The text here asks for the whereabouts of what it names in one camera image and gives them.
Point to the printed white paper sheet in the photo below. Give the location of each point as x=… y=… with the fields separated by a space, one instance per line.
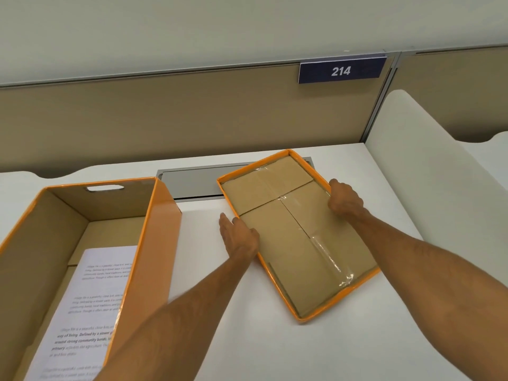
x=87 y=305

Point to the orange cardboard storage box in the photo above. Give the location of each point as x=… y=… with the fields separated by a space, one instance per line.
x=156 y=242

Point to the blue number sign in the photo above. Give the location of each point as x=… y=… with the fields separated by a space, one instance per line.
x=342 y=70

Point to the grey metal partition post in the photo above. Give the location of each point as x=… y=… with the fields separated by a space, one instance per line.
x=381 y=99

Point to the person's right hand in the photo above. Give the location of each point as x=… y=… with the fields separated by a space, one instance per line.
x=346 y=200

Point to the person's left forearm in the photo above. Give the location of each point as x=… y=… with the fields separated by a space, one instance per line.
x=186 y=317

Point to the orange cardboard box lid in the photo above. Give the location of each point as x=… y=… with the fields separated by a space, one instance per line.
x=293 y=242

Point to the white desk side divider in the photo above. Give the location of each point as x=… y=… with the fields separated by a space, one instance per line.
x=428 y=182

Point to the person's left fingers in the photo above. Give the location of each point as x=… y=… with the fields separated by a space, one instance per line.
x=225 y=226

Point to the person's right forearm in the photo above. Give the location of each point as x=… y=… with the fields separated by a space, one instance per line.
x=428 y=285

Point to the person's right fingers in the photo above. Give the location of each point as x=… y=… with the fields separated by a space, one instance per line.
x=332 y=194

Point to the person's left hand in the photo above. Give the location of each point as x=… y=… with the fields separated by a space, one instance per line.
x=243 y=241

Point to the beige partition panel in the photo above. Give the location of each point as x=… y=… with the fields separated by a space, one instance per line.
x=456 y=91
x=178 y=118

